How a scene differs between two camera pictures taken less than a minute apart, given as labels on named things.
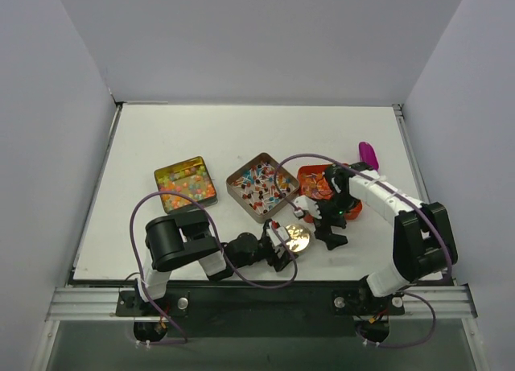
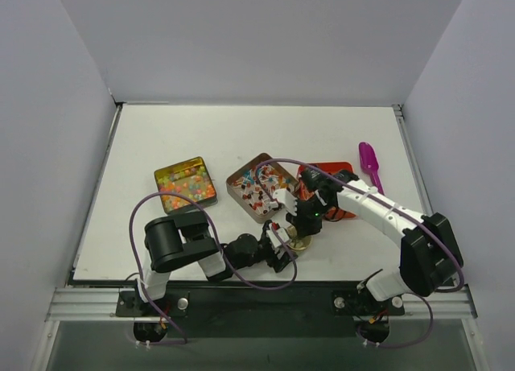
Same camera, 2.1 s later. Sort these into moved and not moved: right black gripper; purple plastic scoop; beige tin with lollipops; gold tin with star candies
Moved: right black gripper
Not moved: purple plastic scoop; beige tin with lollipops; gold tin with star candies
